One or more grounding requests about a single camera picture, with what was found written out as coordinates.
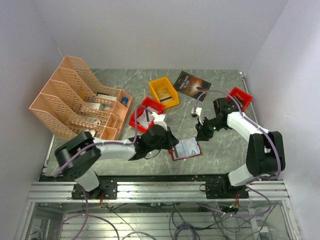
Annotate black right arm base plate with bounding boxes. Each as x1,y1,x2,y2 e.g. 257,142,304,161
199,173,249,199

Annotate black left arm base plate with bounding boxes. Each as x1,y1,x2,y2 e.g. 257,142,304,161
71,179,118,200

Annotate grey striped card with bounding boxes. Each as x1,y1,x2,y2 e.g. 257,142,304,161
172,142,185,160

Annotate aluminium mounting rail frame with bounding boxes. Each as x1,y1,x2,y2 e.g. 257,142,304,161
15,180,302,240

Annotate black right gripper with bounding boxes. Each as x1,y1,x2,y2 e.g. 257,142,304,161
195,115,226,141

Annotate red plastic bin with cards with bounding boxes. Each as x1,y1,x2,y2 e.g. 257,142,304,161
129,97,165,133

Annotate yellow plastic bin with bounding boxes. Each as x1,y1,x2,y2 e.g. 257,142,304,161
148,76,180,110

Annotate red leather card holder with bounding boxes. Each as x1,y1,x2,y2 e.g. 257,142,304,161
168,137,203,161

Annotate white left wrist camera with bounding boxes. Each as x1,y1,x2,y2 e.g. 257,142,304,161
151,112,168,131

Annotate blue capped bottle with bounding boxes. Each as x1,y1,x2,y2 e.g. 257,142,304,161
121,97,129,106

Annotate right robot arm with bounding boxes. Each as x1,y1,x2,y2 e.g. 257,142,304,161
191,97,286,198

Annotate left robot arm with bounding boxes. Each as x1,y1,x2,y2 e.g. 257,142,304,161
54,125,179,199

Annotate dark booklet three days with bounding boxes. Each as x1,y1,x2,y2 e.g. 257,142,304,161
173,71,212,99

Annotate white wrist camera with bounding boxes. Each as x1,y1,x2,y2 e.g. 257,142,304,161
151,112,168,131
191,107,204,125

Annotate gold card in yellow bin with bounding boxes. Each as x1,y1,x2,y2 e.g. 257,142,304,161
157,87,173,105

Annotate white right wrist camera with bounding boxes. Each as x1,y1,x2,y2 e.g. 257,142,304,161
191,107,204,125

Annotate peach plastic desk organizer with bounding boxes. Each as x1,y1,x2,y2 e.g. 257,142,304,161
29,56,133,140

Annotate white credit card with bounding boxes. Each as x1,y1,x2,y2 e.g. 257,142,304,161
136,106,158,129

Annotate red plastic bin right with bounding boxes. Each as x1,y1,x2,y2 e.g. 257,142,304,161
229,87,253,112

